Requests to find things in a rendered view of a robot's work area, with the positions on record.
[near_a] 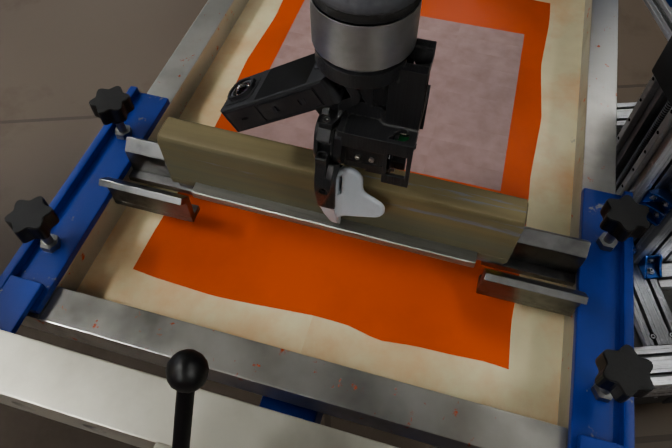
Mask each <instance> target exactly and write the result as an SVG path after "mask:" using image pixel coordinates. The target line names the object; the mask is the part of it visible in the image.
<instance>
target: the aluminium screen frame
mask: <svg viewBox="0 0 672 448"><path fill-rule="evenodd" d="M248 1H249V0H208V1H207V3H206V4H205V6H204V7H203V9H202V10H201V12H200V13H199V15H198V16H197V18H196V19H195V21H194V22H193V24H192V25H191V27H190V28H189V30H188V32H187V33H186V35H185V36H184V38H183V39H182V41H181V42H180V44H179V45H178V47H177V48H176V50H175V51H174V53H173V54H172V56H171V57H170V59H169V60H168V62H167V63H166V65H165V66H164V68H163V69H162V71H161V73H160V74H159V76H158V77H157V79H156V80H155V82H154V83H153V85H152V86H151V88H150V89H149V91H148V92H147V94H150V95H155V96H159V97H164V98H168V99H169V102H170V104H169V106H168V107H167V109H166V111H165V112H164V114H163V116H162V117H161V119H160V120H159V122H158V124H157V125H156V127H155V129H154V130H153V132H152V133H151V135H150V137H149V138H148V140H150V141H154V142H157V135H158V132H159V130H160V129H161V127H162V125H163V124H164V122H165V120H166V119H167V118H168V117H173V118H177V119H179V117H180V115H181V114H182V112H183V110H184V109H185V107H186V105H187V104H188V102H189V100H190V99H191V97H192V95H193V94H194V92H195V90H196V89H197V87H198V85H199V84H200V82H201V80H202V78H203V77H204V75H205V73H206V72H207V70H208V68H209V67H210V65H211V63H212V62H213V60H214V58H215V57H216V55H217V53H218V52H219V50H220V48H221V46H222V45H223V43H224V41H225V40H226V38H227V36H228V35H229V33H230V31H231V30H232V28H233V26H234V25H235V23H236V21H237V20H238V18H239V16H240V15H241V13H242V11H243V9H244V8H245V6H246V4H247V3H248ZM617 58H618V0H585V11H584V26H583V42H582V57H581V72H580V87H579V103H578V118H577V133H576V148H575V164H574V179H573V194H572V210H571V225H570V237H575V238H579V225H580V207H581V192H582V190H583V189H584V188H588V189H593V190H597V191H602V192H607V193H611V194H616V132H617ZM125 208H126V206H124V205H120V204H117V203H116V202H115V200H114V199H113V197H112V198H111V200H110V201H109V203H108V205H107V206H106V208H105V209H104V211H103V213H102V214H101V216H100V217H99V219H98V221H97V222H96V224H95V226H94V227H93V229H92V230H91V232H90V234H89V235H88V237H87V238H86V240H85V242H84V243H83V245H82V247H81V248H80V250H79V251H78V253H77V255H76V256H75V258H74V260H73V261H72V263H71V264H70V266H69V268H68V269H67V271H66V272H65V274H64V276H63V277H62V279H61V281H60V282H59V284H58V285H57V287H56V289H55V290H54V292H53V293H52V295H51V297H50V298H49V300H48V302H47V303H46V305H45V306H44V308H43V310H42V311H41V313H40V314H36V313H32V312H28V314H27V316H26V317H25V319H24V320H23V322H22V324H21V325H24V326H27V327H31V328H34V329H38V330H41V331H44V332H48V333H53V334H55V335H58V336H61V337H65V338H68V339H72V340H75V341H78V342H82V343H85V344H89V345H92V346H95V347H99V348H102V349H106V350H109V351H113V352H116V353H119V354H123V355H126V356H130V357H133V358H136V359H140V360H143V361H147V362H150V363H153V364H157V365H160V366H164V367H166V366H167V363H168V361H169V360H170V358H171V357H172V356H173V355H174V354H175V353H177V352H178V351H181V350H184V349H194V350H196V351H198V352H200V353H201V354H203V355H204V357H205V358H206V359H207V361H208V366H209V373H208V378H207V379H208V380H211V381H215V382H218V383H222V384H225V385H228V386H232V387H235V388H239V389H242V390H245V391H249V392H252V393H256V394H259V395H262V396H266V397H269V398H273V399H276V400H280V401H283V402H286V403H290V404H293V405H297V406H300V407H303V408H307V409H310V410H314V411H317V412H320V413H324V414H327V415H331V416H334V417H337V418H341V419H344V420H348V421H351V422H354V423H358V424H361V425H365V426H368V427H372V428H375V429H378V430H382V431H385V432H389V433H392V434H395V435H399V436H402V437H406V438H409V439H412V440H416V441H419V442H423V443H426V444H429V445H433V446H436V447H440V448H567V444H568V425H569V407H570V389H571V371H572V353H573V335H574V316H575V312H574V313H573V315H572V316H571V317H570V316H566V315H565V316H564V332H563V347H562V362H561V377H560V393H559V408H558V423H557V425H554V424H551V423H547V422H543V421H540V420H536V419H533V418H529V417H525V416H522V415H518V414H515V413H511V412H507V411H504V410H500V409H497V408H493V407H489V406H486V405H482V404H479V403H475V402H472V401H468V400H464V399H461V398H457V397H454V396H450V395H446V394H443V393H439V392H436V391H432V390H428V389H425V388H421V387H418V386H414V385H411V384H407V383H403V382H400V381H396V380H393V379H389V378H385V377H382V376H378V375H375V374H371V373H367V372H364V371H360V370H357V369H353V368H349V367H346V366H342V365H339V364H335V363H332V362H328V361H324V360H321V359H317V358H314V357H310V356H306V355H303V354H299V353H296V352H292V351H288V350H285V349H281V348H278V347H274V346H271V345H267V344H263V343H260V342H256V341H253V340H249V339H245V338H242V337H238V336H235V335H231V334H227V333H224V332H220V331H217V330H213V329H209V328H206V327H202V326H199V325H195V324H192V323H188V322H184V321H181V320H177V319H174V318H170V317H166V316H163V315H159V314H156V313H152V312H148V311H145V310H141V309H138V308H134V307H131V306H127V305H123V304H120V303H116V302H113V301H109V300H105V299H102V298H98V297H95V296H91V295H87V294H84V293H80V292H77V291H76V290H77V289H78V287H79V285H80V284H81V282H82V280H83V279H84V277H85V275H86V274H87V272H88V270H89V268H90V267H91V265H92V263H93V262H94V260H95V258H96V257H97V255H98V253H99V252H100V250H101V248H102V247H103V245H104V243H105V242H106V240H107V238H108V237H109V235H110V233H111V232H112V230H113V228H114V226H115V225H116V223H117V221H118V220H119V218H120V216H121V215H122V213H123V211H124V210H125Z"/></svg>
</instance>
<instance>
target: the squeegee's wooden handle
mask: <svg viewBox="0 0 672 448"><path fill-rule="evenodd" d="M157 142H158V145H159V147H160V150H161V152H162V155H163V158H164V160H165V163H166V165H167V168H168V171H169V173H170V176H171V179H172V180H173V181H174V182H178V183H182V184H186V185H190V186H194V185H195V183H196V182H197V183H201V184H205V185H209V186H213V187H217V188H221V189H225V190H229V191H233V192H237V193H241V194H245V195H249V196H253V197H258V198H262V199H266V200H270V201H274V202H278V203H282V204H286V205H290V206H294V207H298V208H302V209H306V210H310V211H314V212H318V213H322V214H324V213H323V211H322V209H321V207H320V206H319V205H318V203H317V200H316V196H315V191H314V174H315V157H314V154H313V150H311V149H307V148H303V147H298V146H294V145H290V144H285V143H281V142H277V141H272V140H268V139H264V138H259V137H255V136H251V135H246V134H242V133H238V132H234V131H229V130H225V129H221V128H216V127H212V126H208V125H203V124H199V123H195V122H190V121H186V120H182V119H177V118H173V117H168V118H167V119H166V120H165V122H164V124H163V125H162V127H161V129H160V130H159V132H158V135H157ZM340 165H344V163H343V164H340ZM344 166H348V167H352V168H354V169H356V170H358V171H359V172H360V173H361V175H362V176H363V188H364V190H365V192H367V193H368V194H369V195H371V196H373V197H374V198H376V199H377V200H379V201H380V202H382V203H383V204H384V206H385V212H384V214H383V215H382V216H380V217H375V218H374V217H357V216H341V218H342V219H346V220H350V221H354V222H358V223H362V224H366V225H370V226H374V227H378V228H382V229H386V230H390V231H394V232H398V233H402V234H406V235H411V236H415V237H419V238H423V239H427V240H431V241H435V242H439V243H443V244H447V245H451V246H455V247H459V248H463V249H467V250H471V251H475V252H478V253H477V257H479V258H483V259H487V260H491V261H495V262H499V263H503V264H505V263H507V262H508V260H509V258H510V256H511V254H512V252H513V250H514V248H515V246H516V244H517V242H518V240H519V238H520V236H521V234H522V232H523V230H524V228H525V225H526V221H527V214H528V206H529V203H528V199H523V198H519V197H515V196H510V195H506V194H502V193H497V192H493V191H489V190H484V189H480V188H476V187H471V186H467V185H463V184H458V183H454V182H450V181H445V180H441V179H437V178H432V177H428V176H424V175H419V174H415V173H411V172H410V176H409V182H408V187H407V188H405V187H401V186H396V185H392V184H387V183H383V182H381V174H376V173H372V172H367V171H365V169H362V168H358V167H353V166H349V165H344Z"/></svg>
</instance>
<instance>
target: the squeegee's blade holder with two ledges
mask: <svg viewBox="0 0 672 448"><path fill-rule="evenodd" d="M191 193H192V195H193V197H194V198H198V199H202V200H206V201H210V202H214V203H218V204H222V205H226V206H230V207H234V208H238V209H242V210H246V211H250V212H254V213H258V214H262V215H266V216H269V217H273V218H277V219H281V220H285V221H289V222H293V223H297V224H301V225H305V226H309V227H313V228H317V229H321V230H325V231H329V232H333V233H337V234H341V235H345V236H349V237H353V238H356V239H360V240H364V241H368V242H372V243H376V244H380V245H384V246H388V247H392V248H396V249H400V250H404V251H408V252H412V253H416V254H420V255H424V256H428V257H432V258H436V259H440V260H443V261H447V262H451V263H455V264H459V265H463V266H467V267H471V268H473V267H474V266H475V264H476V259H477V253H478V252H475V251H471V250H467V249H463V248H459V247H455V246H451V245H447V244H443V243H439V242H435V241H431V240H427V239H423V238H419V237H415V236H411V235H406V234H402V233H398V232H394V231H390V230H386V229H382V228H378V227H374V226H370V225H366V224H362V223H358V222H354V221H350V220H346V219H342V218H341V222H340V224H338V223H334V222H331V221H330V220H329V219H328V218H327V216H326V215H325V214H322V213H318V212H314V211H310V210H306V209H302V208H298V207H294V206H290V205H286V204H282V203H278V202H274V201H270V200H266V199H262V198H258V197H253V196H249V195H245V194H241V193H237V192H233V191H229V190H225V189H221V188H217V187H213V186H209V185H205V184H201V183H197V182H196V183H195V185H194V187H193V189H192V191H191Z"/></svg>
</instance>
